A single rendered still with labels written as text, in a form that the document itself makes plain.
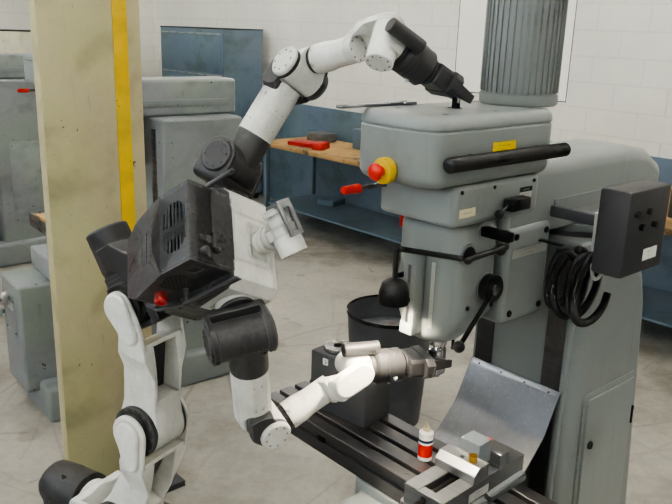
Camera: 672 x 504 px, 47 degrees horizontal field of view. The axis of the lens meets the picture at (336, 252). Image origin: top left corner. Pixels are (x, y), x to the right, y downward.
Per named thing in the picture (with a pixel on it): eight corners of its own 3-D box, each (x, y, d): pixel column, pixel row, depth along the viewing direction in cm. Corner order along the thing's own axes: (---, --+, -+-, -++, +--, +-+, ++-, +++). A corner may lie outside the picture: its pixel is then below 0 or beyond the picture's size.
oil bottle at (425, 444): (425, 463, 210) (427, 427, 207) (414, 457, 213) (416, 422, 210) (434, 458, 212) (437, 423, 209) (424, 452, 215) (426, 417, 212)
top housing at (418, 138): (430, 193, 165) (435, 118, 160) (348, 174, 183) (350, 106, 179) (553, 172, 195) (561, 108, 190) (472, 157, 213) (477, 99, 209)
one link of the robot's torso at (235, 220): (102, 335, 174) (206, 283, 154) (104, 204, 189) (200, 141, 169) (203, 356, 195) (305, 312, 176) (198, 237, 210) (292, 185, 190)
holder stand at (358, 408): (364, 429, 227) (367, 367, 221) (309, 404, 241) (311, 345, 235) (388, 415, 236) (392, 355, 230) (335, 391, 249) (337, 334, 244)
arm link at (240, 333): (224, 387, 170) (218, 339, 162) (213, 362, 177) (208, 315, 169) (274, 374, 173) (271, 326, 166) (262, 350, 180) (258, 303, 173)
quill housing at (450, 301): (446, 354, 187) (456, 227, 178) (386, 328, 201) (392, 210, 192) (494, 336, 199) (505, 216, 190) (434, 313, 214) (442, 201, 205)
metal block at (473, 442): (477, 467, 194) (479, 446, 192) (458, 457, 198) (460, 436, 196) (490, 459, 197) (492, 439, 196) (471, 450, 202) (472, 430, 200)
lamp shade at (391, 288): (373, 304, 179) (374, 279, 178) (385, 295, 186) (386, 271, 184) (402, 309, 176) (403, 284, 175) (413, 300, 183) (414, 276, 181)
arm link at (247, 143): (226, 117, 185) (197, 165, 185) (253, 130, 181) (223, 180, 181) (251, 135, 195) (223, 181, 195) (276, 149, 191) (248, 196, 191)
